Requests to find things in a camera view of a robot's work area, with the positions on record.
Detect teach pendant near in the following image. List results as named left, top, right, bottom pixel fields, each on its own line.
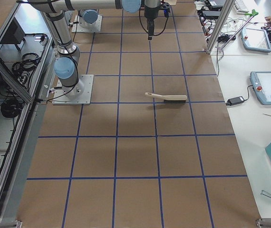
left=250, top=71, right=271, bottom=105

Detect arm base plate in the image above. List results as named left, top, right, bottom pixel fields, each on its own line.
left=71, top=15, right=102, bottom=33
left=52, top=75, right=94, bottom=105

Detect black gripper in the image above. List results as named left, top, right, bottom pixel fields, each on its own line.
left=144, top=0, right=161, bottom=40

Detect beige hand brush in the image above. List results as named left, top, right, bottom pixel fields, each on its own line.
left=145, top=92, right=187, bottom=103

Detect teach pendant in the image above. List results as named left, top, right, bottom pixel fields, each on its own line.
left=250, top=71, right=271, bottom=105
left=241, top=27, right=271, bottom=53

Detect teach pendant far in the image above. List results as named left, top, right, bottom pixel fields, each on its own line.
left=241, top=27, right=271, bottom=53

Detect black power adapter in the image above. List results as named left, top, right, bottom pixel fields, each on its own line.
left=226, top=96, right=245, bottom=106

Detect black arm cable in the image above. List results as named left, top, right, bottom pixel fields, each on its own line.
left=139, top=9, right=170, bottom=37

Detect aluminium frame post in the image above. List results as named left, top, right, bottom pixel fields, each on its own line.
left=206, top=0, right=234, bottom=54

